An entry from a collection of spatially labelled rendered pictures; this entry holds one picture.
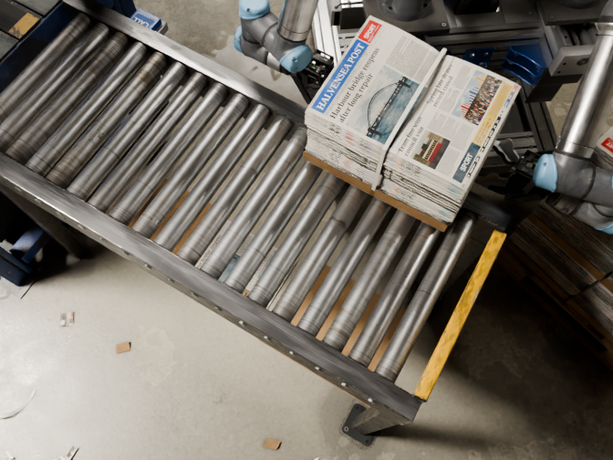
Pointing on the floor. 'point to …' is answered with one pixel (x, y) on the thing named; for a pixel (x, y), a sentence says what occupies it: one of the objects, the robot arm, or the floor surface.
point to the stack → (539, 254)
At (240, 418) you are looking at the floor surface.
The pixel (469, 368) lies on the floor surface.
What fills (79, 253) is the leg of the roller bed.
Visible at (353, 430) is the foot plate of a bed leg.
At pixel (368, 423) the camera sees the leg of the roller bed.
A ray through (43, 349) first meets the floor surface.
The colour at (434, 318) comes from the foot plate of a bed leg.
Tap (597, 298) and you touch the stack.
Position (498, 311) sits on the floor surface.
